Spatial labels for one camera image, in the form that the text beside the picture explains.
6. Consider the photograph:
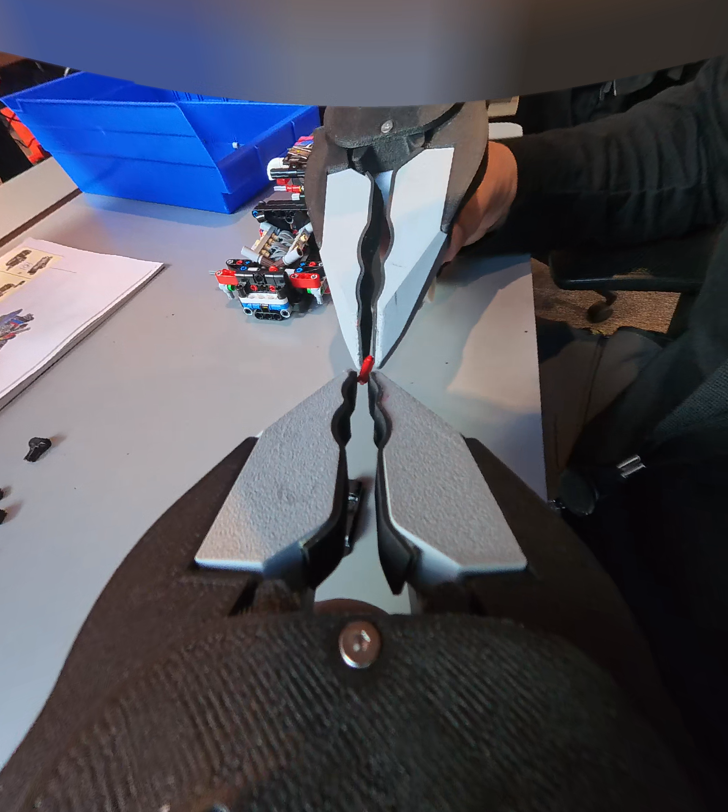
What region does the toy brick car model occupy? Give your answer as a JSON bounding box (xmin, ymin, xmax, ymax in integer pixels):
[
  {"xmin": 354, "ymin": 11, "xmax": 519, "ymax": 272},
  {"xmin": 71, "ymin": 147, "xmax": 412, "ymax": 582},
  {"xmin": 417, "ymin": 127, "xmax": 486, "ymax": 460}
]
[{"xmin": 213, "ymin": 135, "xmax": 332, "ymax": 322}]

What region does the black office chair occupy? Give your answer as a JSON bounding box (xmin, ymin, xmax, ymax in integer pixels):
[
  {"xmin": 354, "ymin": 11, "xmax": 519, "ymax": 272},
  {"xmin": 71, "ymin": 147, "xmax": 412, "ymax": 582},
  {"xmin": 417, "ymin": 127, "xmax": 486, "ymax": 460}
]
[{"xmin": 548, "ymin": 244, "xmax": 710, "ymax": 324}]

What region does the open instruction book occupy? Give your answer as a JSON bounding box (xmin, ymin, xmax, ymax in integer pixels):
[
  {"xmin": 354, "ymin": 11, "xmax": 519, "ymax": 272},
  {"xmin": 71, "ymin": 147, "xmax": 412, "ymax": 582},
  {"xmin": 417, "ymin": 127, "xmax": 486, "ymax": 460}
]
[{"xmin": 0, "ymin": 238, "xmax": 165, "ymax": 445}]

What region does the cluster of black connector pieces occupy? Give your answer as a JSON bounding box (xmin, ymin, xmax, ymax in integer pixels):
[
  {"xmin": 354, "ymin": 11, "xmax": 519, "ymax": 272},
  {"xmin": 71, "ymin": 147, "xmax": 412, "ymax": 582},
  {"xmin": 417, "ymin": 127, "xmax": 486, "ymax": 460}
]
[{"xmin": 0, "ymin": 436, "xmax": 54, "ymax": 592}]

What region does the person's right forearm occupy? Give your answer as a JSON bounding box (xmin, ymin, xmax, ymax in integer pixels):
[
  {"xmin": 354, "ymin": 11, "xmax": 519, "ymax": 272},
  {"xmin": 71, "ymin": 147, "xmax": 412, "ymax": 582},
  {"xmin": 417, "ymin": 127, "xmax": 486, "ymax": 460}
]
[{"xmin": 504, "ymin": 51, "xmax": 728, "ymax": 255}]

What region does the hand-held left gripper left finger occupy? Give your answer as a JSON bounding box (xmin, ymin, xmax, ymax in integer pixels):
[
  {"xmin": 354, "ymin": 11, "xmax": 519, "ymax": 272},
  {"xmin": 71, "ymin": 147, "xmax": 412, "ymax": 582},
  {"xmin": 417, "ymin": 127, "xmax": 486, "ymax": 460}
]
[{"xmin": 194, "ymin": 370, "xmax": 359, "ymax": 591}]

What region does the blue plastic bin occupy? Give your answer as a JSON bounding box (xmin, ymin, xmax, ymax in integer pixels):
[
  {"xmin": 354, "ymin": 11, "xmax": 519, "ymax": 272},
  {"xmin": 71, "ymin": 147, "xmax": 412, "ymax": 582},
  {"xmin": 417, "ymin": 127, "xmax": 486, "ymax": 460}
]
[{"xmin": 0, "ymin": 71, "xmax": 322, "ymax": 214}]

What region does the person's right hand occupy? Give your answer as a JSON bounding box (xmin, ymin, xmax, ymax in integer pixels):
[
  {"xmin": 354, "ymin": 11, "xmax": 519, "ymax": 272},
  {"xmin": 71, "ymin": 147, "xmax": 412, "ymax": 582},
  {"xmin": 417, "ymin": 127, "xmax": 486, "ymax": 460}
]
[{"xmin": 446, "ymin": 141, "xmax": 520, "ymax": 262}]

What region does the grey desk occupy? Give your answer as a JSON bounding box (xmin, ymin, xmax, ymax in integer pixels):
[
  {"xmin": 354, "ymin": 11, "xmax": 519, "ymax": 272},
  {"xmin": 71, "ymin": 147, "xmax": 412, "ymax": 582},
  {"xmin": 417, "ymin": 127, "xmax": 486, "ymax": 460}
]
[{"xmin": 0, "ymin": 155, "xmax": 549, "ymax": 812}]

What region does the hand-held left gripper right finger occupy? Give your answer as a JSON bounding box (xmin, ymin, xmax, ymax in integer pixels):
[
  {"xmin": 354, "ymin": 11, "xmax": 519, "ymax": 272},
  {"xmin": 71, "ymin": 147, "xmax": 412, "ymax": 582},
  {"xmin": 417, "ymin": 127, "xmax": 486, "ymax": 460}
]
[{"xmin": 370, "ymin": 371, "xmax": 529, "ymax": 596}]

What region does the black hinged brick piece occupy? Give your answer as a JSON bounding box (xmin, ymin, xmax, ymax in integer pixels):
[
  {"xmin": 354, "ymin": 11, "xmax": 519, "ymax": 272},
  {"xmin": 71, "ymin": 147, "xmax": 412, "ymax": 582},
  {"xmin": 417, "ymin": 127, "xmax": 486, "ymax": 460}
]
[{"xmin": 344, "ymin": 479, "xmax": 366, "ymax": 553}]

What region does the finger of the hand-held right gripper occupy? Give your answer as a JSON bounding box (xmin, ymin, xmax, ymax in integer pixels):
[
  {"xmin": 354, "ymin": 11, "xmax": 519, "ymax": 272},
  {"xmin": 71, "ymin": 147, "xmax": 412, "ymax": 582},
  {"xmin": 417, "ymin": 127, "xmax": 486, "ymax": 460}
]
[
  {"xmin": 326, "ymin": 170, "xmax": 380, "ymax": 372},
  {"xmin": 369, "ymin": 147, "xmax": 457, "ymax": 372}
]

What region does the black strap with toggle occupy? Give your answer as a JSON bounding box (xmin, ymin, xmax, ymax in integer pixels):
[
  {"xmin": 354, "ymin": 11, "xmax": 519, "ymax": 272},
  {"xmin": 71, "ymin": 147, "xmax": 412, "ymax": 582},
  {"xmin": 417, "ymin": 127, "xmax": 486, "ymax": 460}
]
[{"xmin": 557, "ymin": 406, "xmax": 728, "ymax": 516}]

